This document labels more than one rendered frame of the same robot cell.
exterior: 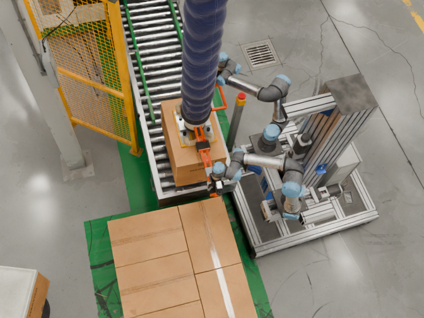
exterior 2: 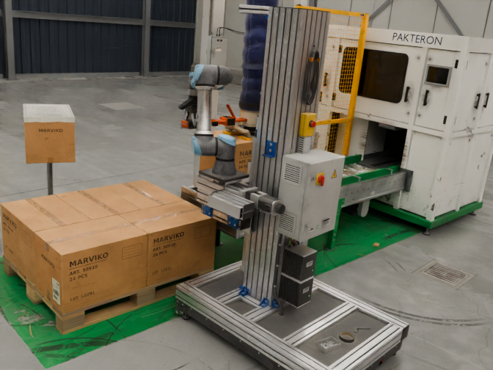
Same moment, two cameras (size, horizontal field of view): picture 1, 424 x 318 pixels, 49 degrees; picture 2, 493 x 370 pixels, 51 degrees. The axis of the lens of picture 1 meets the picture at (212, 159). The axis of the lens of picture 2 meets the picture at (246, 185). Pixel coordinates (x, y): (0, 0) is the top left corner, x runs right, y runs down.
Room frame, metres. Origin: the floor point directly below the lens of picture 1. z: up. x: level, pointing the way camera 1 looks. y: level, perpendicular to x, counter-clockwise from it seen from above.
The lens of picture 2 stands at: (0.43, -3.58, 1.96)
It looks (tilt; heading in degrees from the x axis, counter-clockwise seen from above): 18 degrees down; 70
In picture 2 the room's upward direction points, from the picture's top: 5 degrees clockwise
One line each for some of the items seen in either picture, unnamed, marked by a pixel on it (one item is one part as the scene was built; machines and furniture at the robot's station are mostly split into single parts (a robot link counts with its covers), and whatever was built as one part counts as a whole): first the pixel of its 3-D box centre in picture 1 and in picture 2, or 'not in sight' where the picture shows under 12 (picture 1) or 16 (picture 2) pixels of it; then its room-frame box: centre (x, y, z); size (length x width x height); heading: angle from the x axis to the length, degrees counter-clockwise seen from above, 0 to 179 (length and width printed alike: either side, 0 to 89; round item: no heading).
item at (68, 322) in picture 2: not in sight; (110, 268); (0.73, 0.06, 0.07); 1.20 x 1.00 x 0.14; 25
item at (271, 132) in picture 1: (271, 133); not in sight; (1.79, -0.41, 1.20); 0.13 x 0.12 x 0.14; 154
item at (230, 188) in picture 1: (197, 194); (208, 214); (1.47, 0.07, 0.48); 0.70 x 0.03 x 0.15; 115
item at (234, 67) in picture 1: (232, 68); not in sight; (2.10, -0.02, 1.51); 0.11 x 0.11 x 0.08; 64
